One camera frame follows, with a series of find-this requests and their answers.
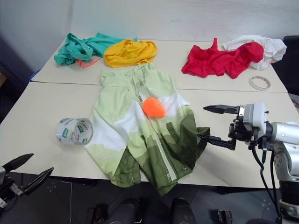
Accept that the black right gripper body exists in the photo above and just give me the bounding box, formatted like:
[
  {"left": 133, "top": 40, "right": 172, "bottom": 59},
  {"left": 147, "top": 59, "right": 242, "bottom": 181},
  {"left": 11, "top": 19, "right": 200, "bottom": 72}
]
[{"left": 228, "top": 105, "right": 258, "bottom": 151}]

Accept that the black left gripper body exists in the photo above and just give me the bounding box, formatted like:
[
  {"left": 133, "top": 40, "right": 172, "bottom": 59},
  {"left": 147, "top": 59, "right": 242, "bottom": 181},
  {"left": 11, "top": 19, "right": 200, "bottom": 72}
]
[{"left": 0, "top": 173, "right": 24, "bottom": 207}]

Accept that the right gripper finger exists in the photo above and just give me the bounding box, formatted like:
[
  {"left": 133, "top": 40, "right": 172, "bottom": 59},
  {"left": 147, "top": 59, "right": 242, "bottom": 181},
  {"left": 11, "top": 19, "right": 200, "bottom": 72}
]
[
  {"left": 202, "top": 105, "right": 241, "bottom": 115},
  {"left": 197, "top": 133, "right": 235, "bottom": 150}
]

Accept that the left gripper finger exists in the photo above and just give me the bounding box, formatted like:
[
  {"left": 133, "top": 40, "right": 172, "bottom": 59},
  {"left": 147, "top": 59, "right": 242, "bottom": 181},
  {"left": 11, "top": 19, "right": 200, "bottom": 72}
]
[
  {"left": 2, "top": 153, "right": 35, "bottom": 174},
  {"left": 24, "top": 167, "right": 55, "bottom": 196}
]

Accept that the small beige tape roll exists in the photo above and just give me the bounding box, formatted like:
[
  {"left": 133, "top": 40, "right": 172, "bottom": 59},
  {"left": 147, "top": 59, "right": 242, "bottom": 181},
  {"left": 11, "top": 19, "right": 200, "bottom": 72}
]
[{"left": 249, "top": 75, "right": 271, "bottom": 91}]

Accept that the red garment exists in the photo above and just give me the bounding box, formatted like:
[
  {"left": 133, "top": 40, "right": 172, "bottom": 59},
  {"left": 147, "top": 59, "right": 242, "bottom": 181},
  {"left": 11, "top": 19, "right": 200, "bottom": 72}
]
[{"left": 181, "top": 37, "right": 264, "bottom": 80}]

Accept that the large clear packing tape roll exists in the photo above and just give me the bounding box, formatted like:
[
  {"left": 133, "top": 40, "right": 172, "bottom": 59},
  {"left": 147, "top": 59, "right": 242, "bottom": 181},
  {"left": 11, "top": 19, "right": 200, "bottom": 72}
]
[{"left": 55, "top": 117, "right": 94, "bottom": 146}]

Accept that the dark red-trimmed object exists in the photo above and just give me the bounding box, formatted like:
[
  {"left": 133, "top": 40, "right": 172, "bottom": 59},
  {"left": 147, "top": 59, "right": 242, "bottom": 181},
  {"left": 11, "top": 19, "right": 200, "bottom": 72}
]
[
  {"left": 86, "top": 203, "right": 109, "bottom": 224},
  {"left": 217, "top": 209, "right": 232, "bottom": 224}
]

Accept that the orange foam zipper pull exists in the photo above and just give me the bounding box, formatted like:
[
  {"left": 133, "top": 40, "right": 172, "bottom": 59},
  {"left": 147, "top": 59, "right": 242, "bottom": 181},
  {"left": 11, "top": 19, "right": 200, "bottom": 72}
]
[{"left": 142, "top": 97, "right": 167, "bottom": 118}]

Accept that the white garment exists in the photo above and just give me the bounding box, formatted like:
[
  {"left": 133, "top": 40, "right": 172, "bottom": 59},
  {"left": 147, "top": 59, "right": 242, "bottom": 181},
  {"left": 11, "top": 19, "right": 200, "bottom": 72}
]
[{"left": 221, "top": 34, "right": 287, "bottom": 70}]

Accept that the dark rounded shape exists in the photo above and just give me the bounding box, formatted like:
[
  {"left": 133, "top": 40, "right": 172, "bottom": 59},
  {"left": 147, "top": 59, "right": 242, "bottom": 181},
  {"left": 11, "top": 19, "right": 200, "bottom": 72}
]
[
  {"left": 171, "top": 197, "right": 196, "bottom": 224},
  {"left": 116, "top": 197, "right": 147, "bottom": 224}
]

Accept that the black chair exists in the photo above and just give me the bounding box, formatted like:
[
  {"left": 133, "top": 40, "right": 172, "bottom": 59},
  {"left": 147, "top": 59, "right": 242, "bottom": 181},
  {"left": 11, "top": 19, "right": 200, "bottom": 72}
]
[{"left": 271, "top": 35, "right": 299, "bottom": 94}]

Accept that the blue round object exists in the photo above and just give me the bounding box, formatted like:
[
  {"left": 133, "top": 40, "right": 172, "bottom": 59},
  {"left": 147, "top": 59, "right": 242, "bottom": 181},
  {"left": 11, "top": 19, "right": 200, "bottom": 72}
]
[{"left": 28, "top": 69, "right": 40, "bottom": 83}]

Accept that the green and white zip jacket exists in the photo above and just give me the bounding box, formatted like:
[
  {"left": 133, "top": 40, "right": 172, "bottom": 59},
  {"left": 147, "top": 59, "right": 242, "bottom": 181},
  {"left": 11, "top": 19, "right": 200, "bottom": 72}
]
[{"left": 84, "top": 63, "right": 211, "bottom": 197}]

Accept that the yellow garment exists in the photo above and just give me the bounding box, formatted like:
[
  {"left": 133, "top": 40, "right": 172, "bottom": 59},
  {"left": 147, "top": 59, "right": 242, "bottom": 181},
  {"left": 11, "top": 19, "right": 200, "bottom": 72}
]
[{"left": 103, "top": 39, "right": 157, "bottom": 69}]

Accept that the teal garment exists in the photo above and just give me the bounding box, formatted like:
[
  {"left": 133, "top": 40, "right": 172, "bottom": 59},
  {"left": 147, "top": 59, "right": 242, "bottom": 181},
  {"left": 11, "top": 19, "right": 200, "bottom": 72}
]
[{"left": 54, "top": 32, "right": 138, "bottom": 66}]

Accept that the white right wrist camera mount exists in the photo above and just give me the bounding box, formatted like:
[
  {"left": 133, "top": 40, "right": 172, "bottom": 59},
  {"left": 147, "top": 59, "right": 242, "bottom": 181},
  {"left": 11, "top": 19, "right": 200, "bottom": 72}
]
[{"left": 242, "top": 101, "right": 273, "bottom": 132}]

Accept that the thin white floor cable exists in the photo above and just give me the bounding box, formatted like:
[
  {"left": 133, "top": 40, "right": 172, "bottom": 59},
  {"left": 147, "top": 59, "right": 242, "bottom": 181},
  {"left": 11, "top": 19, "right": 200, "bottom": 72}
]
[{"left": 59, "top": 179, "right": 73, "bottom": 224}]

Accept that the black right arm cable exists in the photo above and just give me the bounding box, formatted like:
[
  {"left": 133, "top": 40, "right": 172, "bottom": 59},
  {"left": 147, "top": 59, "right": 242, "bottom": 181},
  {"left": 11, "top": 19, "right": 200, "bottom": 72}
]
[{"left": 249, "top": 136, "right": 285, "bottom": 224}]

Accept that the orange cord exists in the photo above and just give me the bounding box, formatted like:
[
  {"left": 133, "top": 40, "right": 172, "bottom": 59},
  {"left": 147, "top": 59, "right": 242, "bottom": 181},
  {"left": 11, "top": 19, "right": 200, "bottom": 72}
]
[{"left": 76, "top": 58, "right": 100, "bottom": 69}]

